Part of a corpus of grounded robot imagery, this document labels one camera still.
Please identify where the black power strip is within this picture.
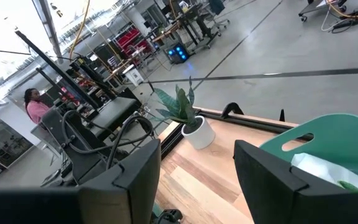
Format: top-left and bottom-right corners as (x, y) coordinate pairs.
(333, 17), (358, 31)

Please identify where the snake plant in white pot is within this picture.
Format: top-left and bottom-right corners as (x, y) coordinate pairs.
(152, 76), (216, 150)

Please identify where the black computer tower with lights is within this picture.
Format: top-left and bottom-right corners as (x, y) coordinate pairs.
(165, 43), (190, 65)

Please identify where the white cloth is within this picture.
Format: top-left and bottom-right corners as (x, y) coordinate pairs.
(290, 152), (358, 192)

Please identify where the white step stool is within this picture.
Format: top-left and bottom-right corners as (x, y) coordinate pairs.
(122, 64), (145, 86)

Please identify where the black standing desk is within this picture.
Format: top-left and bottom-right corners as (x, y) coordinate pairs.
(152, 0), (220, 55)

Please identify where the glass framed window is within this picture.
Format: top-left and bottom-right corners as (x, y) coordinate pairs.
(0, 119), (34, 169)

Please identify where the black workstation desk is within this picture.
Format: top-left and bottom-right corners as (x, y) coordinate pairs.
(90, 96), (142, 141)

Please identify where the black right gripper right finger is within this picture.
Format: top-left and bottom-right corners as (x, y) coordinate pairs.
(234, 140), (358, 224)

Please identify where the person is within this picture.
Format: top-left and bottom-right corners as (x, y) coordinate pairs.
(23, 88), (51, 124)

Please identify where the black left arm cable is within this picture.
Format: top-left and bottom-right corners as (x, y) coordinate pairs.
(61, 110), (154, 170)

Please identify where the yellow hanging cord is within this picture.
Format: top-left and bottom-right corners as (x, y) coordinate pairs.
(68, 0), (91, 60)

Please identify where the grey wheeled cart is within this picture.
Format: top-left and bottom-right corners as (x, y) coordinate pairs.
(298, 0), (347, 22)

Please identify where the large green plastic basket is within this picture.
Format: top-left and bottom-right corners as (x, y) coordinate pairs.
(259, 113), (358, 192)

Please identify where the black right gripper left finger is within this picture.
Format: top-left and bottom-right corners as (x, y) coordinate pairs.
(0, 139), (162, 224)

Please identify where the black office chair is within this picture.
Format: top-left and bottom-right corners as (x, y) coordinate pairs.
(208, 0), (231, 29)

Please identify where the black rig post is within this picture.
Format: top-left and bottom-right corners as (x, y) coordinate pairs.
(14, 29), (101, 110)

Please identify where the red storage shelf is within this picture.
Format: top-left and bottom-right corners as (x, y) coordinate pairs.
(113, 26), (152, 55)

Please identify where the black arched clamp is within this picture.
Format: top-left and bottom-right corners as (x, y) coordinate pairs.
(221, 101), (245, 119)

